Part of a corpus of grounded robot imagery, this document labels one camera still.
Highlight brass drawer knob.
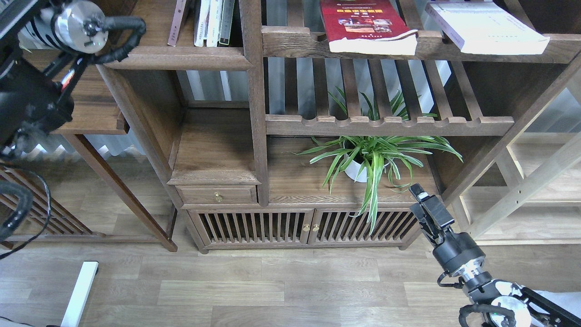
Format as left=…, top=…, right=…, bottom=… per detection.
left=214, top=192, right=223, bottom=203

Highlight dark wooden bookshelf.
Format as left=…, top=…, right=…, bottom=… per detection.
left=58, top=0, right=581, bottom=253

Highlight dark green upright book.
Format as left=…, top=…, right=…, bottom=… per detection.
left=218, top=0, right=235, bottom=46

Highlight green spider plant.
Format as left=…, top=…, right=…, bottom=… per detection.
left=292, top=86, right=463, bottom=234

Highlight white lavender paperback book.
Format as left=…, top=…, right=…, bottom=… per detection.
left=425, top=0, right=551, bottom=55

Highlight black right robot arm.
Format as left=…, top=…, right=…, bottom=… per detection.
left=409, top=183, right=580, bottom=327

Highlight white upright book middle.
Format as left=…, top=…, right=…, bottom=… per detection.
left=206, top=0, right=224, bottom=47

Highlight white upright book left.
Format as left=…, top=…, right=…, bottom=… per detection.
left=192, top=0, right=211, bottom=46

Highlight white plant pot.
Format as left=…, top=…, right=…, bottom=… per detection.
left=345, top=155, right=368, bottom=183

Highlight light wooden shelf frame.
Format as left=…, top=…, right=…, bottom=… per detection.
left=452, top=72, right=581, bottom=246

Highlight white upright book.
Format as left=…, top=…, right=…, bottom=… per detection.
left=192, top=0, right=211, bottom=46
left=206, top=0, right=224, bottom=47

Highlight white floor stand leg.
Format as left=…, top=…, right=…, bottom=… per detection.
left=60, top=261, right=99, bottom=327

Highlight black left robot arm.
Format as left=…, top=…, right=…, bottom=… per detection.
left=0, top=0, right=147, bottom=166

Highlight red paperback book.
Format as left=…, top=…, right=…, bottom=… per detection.
left=320, top=0, right=418, bottom=56

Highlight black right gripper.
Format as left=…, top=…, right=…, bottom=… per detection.
left=409, top=183, right=485, bottom=277

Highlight maroon book Chinese characters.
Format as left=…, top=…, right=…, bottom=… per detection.
left=167, top=0, right=191, bottom=46

